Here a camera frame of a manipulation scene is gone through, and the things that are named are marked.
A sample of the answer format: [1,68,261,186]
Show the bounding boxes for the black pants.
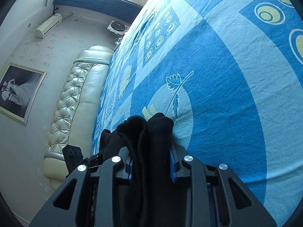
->
[100,113,174,226]

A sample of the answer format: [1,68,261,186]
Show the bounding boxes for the cream tufted headboard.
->
[42,45,113,191]

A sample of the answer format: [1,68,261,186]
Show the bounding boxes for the framed black white photograph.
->
[1,62,47,125]

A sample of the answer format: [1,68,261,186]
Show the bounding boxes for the blue patterned bed sheet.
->
[92,0,302,226]

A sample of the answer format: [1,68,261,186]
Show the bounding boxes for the small white fan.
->
[107,21,129,32]

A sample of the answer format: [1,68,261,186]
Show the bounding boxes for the dark blue curtain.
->
[53,0,142,24]

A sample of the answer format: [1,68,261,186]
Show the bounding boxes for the white wall air conditioner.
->
[35,13,62,39]

